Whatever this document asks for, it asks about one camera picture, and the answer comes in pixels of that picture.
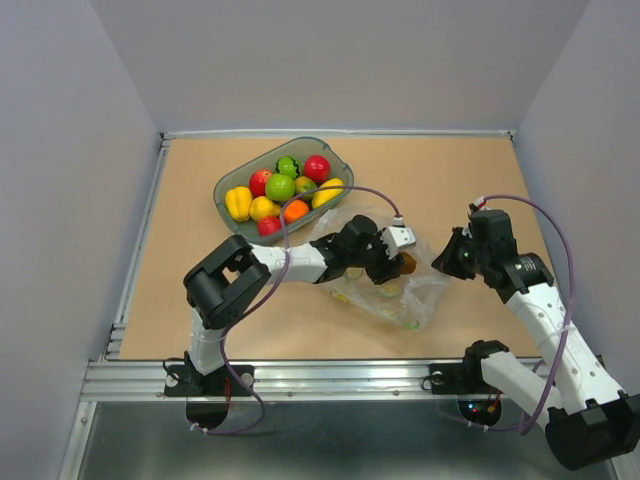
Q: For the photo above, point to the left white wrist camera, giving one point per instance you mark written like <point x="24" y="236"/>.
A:
<point x="397" y="237"/>

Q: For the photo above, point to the orange toy fruit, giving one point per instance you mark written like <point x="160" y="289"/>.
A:
<point x="295" y="210"/>

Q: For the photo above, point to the clear plastic bag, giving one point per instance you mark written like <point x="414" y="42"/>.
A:
<point x="407" y="301"/>

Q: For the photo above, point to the green fruit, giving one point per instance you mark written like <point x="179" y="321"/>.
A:
<point x="280" y="187"/>

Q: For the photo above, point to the red toy strawberry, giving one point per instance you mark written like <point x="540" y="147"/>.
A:
<point x="268" y="225"/>

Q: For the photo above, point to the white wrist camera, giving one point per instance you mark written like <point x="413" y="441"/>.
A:
<point x="478" y="204"/>
<point x="397" y="237"/>

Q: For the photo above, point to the red apple right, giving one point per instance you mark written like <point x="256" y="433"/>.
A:
<point x="317" y="168"/>

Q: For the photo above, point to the yellow toy pear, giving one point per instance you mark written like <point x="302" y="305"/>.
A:
<point x="262" y="207"/>

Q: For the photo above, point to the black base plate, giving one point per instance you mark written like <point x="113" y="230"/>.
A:
<point x="450" y="378"/>
<point x="182" y="381"/>

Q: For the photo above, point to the aluminium front rail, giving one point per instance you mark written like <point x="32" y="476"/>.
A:
<point x="274" y="381"/>

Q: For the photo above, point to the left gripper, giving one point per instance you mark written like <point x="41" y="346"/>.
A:
<point x="387" y="269"/>

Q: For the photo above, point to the green toy watermelon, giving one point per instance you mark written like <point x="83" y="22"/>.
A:
<point x="289" y="166"/>

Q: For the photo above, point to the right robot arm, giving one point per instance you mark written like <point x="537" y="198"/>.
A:
<point x="586" y="415"/>

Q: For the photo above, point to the yellow toy mango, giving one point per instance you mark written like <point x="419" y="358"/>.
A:
<point x="326" y="192"/>

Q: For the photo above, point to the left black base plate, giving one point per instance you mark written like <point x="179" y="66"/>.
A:
<point x="182" y="381"/>

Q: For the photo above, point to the red apple left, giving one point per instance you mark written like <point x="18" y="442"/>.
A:
<point x="257" y="182"/>

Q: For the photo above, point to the grey-green plastic basin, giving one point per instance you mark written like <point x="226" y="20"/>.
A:
<point x="300" y="149"/>

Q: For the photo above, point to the red apple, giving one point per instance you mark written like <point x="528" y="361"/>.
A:
<point x="257" y="182"/>
<point x="317" y="168"/>

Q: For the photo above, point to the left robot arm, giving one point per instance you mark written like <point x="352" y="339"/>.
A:
<point x="221" y="288"/>

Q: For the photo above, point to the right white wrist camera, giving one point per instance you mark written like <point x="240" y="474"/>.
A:
<point x="478" y="204"/>

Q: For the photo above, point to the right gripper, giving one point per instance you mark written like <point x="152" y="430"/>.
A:
<point x="445" y="262"/>

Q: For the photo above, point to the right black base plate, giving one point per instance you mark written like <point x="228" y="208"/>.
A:
<point x="450" y="378"/>

